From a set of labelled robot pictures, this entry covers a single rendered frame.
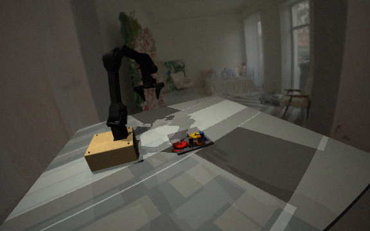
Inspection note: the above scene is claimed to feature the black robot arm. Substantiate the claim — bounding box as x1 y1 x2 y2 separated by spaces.
102 45 157 141

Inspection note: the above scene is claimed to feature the yellow gear with black stripe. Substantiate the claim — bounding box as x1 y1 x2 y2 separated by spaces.
189 132 200 140

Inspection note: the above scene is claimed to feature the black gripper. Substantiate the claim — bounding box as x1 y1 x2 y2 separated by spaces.
134 75 164 101

